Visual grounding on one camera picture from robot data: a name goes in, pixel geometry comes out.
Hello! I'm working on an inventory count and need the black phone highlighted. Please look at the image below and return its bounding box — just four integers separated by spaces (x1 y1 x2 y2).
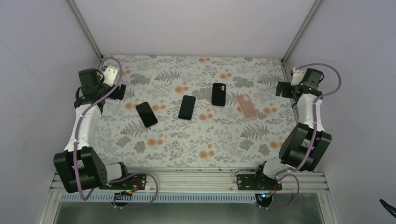
178 95 196 120

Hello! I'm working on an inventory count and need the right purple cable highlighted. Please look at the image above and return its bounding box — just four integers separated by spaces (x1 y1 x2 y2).
256 63 342 210

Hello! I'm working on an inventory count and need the floral table mat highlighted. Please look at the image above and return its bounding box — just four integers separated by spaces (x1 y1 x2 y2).
93 55 296 168

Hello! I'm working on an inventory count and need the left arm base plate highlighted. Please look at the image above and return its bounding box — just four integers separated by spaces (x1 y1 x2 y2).
99 174 147 191

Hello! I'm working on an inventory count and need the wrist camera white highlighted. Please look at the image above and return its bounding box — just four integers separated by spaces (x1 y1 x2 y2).
102 66 119 87
290 68 306 86

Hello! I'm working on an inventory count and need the black object at edge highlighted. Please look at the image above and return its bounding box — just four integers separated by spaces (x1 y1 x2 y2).
379 199 396 218

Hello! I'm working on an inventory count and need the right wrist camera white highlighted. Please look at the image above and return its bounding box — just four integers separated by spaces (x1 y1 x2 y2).
290 68 306 86

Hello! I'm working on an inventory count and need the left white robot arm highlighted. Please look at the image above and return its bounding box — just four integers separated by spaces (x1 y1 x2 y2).
53 66 130 193

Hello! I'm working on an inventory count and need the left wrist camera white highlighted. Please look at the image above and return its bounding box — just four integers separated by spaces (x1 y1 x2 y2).
102 66 119 87

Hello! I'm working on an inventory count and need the black phone case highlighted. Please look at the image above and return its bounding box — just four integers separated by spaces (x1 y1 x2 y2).
211 83 226 106

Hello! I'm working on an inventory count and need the slotted cable duct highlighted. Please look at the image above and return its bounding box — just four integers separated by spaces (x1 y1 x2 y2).
60 192 256 203

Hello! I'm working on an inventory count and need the aluminium mounting rail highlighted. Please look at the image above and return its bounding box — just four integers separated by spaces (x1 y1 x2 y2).
49 168 329 193

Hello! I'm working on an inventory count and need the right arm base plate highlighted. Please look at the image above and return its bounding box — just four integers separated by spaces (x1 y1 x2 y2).
236 174 283 191

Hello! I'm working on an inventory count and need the pink phone case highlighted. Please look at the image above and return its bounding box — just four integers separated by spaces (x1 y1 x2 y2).
236 94 258 119

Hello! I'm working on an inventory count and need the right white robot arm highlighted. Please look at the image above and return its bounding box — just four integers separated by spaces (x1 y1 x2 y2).
253 68 332 190

